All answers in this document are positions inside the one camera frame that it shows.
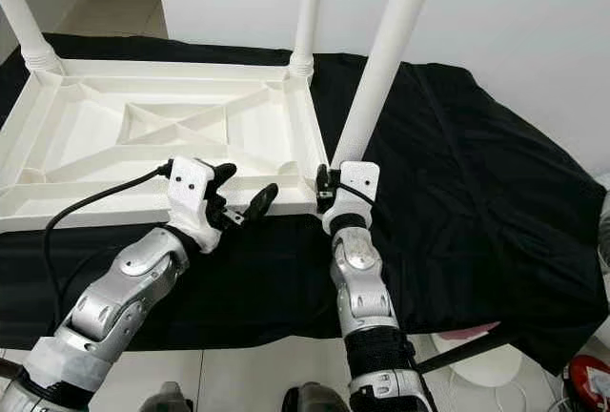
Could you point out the white plastic table top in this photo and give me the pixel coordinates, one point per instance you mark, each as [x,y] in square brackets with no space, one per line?
[86,135]

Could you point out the white plastic table leg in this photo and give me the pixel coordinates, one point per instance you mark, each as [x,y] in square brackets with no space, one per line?
[391,50]
[27,35]
[310,7]

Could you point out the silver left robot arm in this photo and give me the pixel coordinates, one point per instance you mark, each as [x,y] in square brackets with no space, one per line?
[124,298]

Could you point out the black table cloth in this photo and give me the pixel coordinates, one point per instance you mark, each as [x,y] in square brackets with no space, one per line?
[515,193]

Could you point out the grey left robot leg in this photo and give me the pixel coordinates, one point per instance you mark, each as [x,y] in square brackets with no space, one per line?
[167,398]

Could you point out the grey robot leg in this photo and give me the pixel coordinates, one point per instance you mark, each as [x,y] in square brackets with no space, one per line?
[167,398]
[310,401]

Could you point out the grey right robot leg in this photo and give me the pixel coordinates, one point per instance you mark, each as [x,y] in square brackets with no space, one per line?
[310,401]

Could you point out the white electric fan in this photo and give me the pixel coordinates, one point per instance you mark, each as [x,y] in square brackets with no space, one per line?
[605,231]

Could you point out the red round object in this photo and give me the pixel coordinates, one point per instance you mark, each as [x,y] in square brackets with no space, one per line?
[591,379]

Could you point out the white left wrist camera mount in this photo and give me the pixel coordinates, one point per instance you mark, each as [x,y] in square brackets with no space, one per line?
[191,188]

